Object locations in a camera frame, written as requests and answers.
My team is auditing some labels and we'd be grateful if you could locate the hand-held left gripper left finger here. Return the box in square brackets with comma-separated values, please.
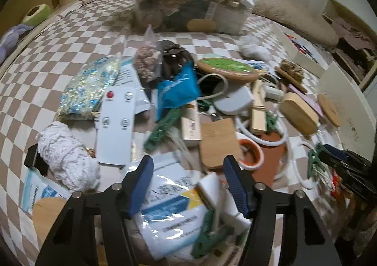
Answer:
[35, 156, 154, 266]

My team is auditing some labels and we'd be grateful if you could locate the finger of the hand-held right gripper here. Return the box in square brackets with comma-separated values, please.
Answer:
[320, 144, 372, 172]
[336, 169, 374, 202]

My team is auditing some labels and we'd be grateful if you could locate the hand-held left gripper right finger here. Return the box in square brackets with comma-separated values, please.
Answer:
[223, 155, 342, 266]

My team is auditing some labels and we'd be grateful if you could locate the white tan block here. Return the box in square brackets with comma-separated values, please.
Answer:
[194, 173, 227, 213]

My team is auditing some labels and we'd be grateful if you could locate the green plastic clip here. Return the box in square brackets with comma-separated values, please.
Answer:
[306, 144, 326, 180]
[191, 210, 233, 259]
[144, 107, 181, 151]
[265, 113, 280, 132]

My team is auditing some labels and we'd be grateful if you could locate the white cup brown inside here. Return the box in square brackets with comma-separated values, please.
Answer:
[239, 139, 264, 170]

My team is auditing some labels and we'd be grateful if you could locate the white blue packet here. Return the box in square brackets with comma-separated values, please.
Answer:
[21, 166, 71, 215]
[134, 160, 213, 261]

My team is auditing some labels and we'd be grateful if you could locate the white plastic hoop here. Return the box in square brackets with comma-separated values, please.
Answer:
[236, 113, 289, 146]
[290, 141, 320, 190]

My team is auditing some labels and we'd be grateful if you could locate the square cork board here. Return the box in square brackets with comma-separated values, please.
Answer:
[200, 118, 243, 172]

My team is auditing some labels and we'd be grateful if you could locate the round wooden lid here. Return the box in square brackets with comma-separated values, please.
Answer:
[317, 94, 341, 128]

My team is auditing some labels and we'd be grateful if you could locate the brown leather pouch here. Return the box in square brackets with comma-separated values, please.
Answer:
[259, 132, 287, 180]

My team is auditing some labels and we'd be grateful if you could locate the white remote control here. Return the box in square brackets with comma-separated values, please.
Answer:
[95, 88, 139, 166]

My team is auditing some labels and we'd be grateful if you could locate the oval wooden box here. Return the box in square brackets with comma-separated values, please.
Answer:
[280, 92, 320, 136]

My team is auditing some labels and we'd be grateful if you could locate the purple flat box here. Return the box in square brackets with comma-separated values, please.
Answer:
[288, 84, 323, 113]

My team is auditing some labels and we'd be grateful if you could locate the white lace roll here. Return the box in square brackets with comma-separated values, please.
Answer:
[37, 123, 101, 191]

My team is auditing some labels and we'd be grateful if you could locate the beige slim box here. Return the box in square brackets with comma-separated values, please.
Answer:
[180, 99, 202, 147]

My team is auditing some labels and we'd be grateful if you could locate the large wooden clip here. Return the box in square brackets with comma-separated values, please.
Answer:
[251, 79, 267, 135]

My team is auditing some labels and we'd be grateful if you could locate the grey round disc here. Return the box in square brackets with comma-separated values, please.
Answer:
[213, 86, 254, 116]

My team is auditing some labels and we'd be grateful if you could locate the round wooden board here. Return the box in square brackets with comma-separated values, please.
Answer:
[32, 197, 71, 243]

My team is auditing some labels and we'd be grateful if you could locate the white plastic device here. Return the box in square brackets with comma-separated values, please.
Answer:
[263, 85, 284, 101]

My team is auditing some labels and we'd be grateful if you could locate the blue gold patterned pouch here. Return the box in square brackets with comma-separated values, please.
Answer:
[56, 57, 121, 121]

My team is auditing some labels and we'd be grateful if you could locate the black binder clip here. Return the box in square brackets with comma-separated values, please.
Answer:
[24, 144, 40, 172]

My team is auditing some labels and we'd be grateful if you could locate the white box with pens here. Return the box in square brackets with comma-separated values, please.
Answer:
[272, 23, 326, 76]

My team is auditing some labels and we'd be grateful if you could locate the bag of brown beads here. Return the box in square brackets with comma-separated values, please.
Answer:
[133, 25, 162, 87]

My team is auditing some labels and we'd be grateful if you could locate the green cork coaster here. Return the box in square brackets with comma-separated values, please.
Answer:
[197, 57, 262, 82]

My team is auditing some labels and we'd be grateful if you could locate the dark hair claw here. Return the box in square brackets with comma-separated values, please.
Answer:
[157, 41, 195, 84]

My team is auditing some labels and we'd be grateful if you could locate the white cotton wad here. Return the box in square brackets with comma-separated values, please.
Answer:
[240, 36, 273, 60]

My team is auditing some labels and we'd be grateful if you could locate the checkered blanket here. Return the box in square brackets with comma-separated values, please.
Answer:
[0, 0, 339, 266]

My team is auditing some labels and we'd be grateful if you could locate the oval wooden piece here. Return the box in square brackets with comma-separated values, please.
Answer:
[187, 19, 217, 32]

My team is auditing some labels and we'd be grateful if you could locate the purple plush toy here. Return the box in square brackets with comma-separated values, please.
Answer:
[0, 25, 34, 62]

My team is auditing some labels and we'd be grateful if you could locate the green tape roll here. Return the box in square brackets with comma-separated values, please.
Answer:
[22, 4, 53, 26]

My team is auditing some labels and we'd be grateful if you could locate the wooden handle brush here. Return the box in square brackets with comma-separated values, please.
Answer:
[275, 66, 308, 93]

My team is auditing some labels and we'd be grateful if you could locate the knotted jute rope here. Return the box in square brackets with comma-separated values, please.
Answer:
[280, 60, 304, 79]

